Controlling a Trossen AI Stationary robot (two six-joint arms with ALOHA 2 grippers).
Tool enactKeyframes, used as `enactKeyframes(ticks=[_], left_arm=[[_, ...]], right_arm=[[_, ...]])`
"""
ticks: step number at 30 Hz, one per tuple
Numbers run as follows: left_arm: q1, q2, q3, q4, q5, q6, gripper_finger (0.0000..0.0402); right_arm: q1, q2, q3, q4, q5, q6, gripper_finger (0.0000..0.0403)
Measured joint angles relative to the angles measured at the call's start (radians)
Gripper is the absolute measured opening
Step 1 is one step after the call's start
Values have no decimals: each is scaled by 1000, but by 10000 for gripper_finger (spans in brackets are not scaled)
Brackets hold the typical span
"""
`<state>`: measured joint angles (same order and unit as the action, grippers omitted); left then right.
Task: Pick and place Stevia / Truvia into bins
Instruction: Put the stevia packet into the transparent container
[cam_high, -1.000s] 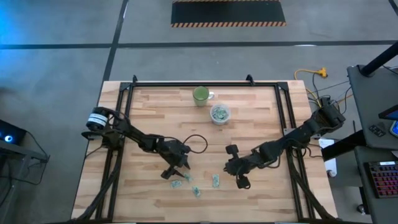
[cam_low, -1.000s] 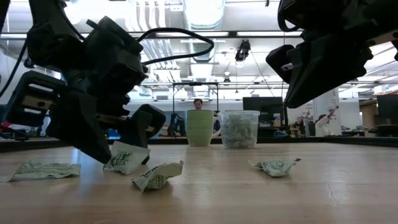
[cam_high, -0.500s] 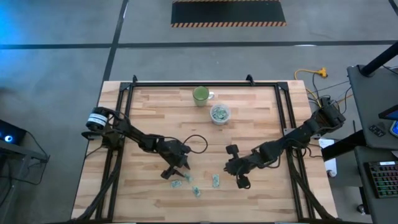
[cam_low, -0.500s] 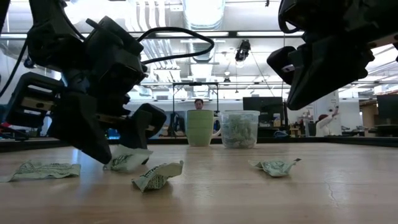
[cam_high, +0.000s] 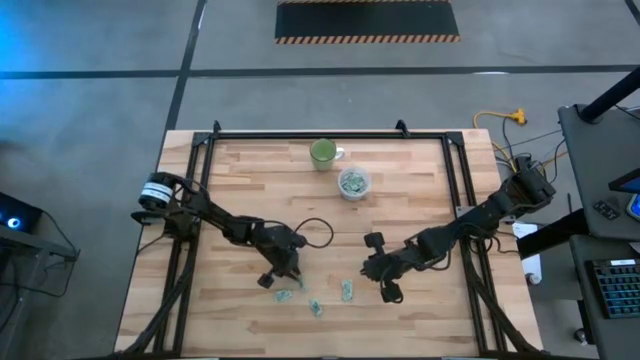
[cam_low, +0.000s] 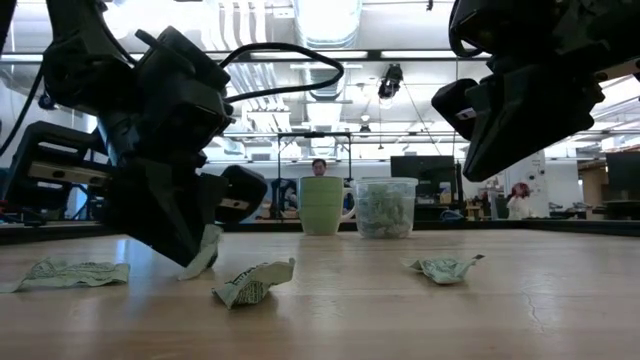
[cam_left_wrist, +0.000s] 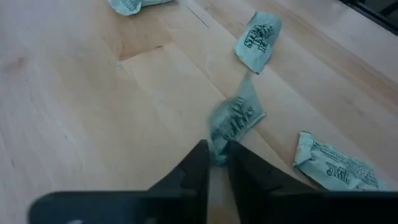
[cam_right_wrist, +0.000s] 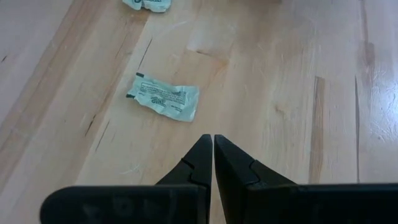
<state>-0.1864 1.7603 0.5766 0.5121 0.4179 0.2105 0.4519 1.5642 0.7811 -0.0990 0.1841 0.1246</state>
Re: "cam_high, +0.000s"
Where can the white desk leg base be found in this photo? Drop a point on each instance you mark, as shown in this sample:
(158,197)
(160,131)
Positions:
(532,265)

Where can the grey desk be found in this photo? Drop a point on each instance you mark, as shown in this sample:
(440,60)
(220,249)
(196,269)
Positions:
(600,150)

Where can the black desk leg beam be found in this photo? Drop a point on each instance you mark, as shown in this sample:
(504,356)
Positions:
(550,235)

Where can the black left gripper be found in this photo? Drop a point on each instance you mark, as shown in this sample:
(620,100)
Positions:
(282,247)

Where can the black aluminium table frame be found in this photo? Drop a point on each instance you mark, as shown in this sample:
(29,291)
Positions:
(300,135)

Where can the black caster wheel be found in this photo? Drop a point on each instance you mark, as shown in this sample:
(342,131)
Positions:
(580,335)

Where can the black table clamp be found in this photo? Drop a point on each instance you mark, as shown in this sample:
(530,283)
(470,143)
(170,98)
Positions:
(147,216)

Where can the black monitor pole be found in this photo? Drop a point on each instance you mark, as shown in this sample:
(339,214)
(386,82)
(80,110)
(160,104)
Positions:
(607,95)

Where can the black desk monitor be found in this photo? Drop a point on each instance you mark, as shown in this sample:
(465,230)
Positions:
(631,185)

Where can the black computer with blue light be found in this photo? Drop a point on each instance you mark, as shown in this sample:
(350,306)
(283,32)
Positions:
(25,215)

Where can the black backlit keyboard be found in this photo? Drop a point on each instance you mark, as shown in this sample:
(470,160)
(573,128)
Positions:
(620,287)

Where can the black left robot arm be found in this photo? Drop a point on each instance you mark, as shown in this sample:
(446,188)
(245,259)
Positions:
(215,217)

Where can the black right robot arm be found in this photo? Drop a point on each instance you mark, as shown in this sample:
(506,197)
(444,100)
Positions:
(480,215)

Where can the small black controller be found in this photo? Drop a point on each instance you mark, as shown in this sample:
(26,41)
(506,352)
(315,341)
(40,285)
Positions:
(606,210)

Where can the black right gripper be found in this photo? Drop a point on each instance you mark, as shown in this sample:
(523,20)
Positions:
(395,262)

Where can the black mesh stand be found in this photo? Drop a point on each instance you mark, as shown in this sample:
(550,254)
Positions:
(30,270)

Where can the black hazard-striped floor mat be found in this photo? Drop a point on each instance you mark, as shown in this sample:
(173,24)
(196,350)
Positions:
(365,20)

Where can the clear plastic cup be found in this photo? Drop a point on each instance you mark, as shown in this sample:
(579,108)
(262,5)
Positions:
(354,198)

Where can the green ceramic mug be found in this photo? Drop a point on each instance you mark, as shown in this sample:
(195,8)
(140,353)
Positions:
(323,152)

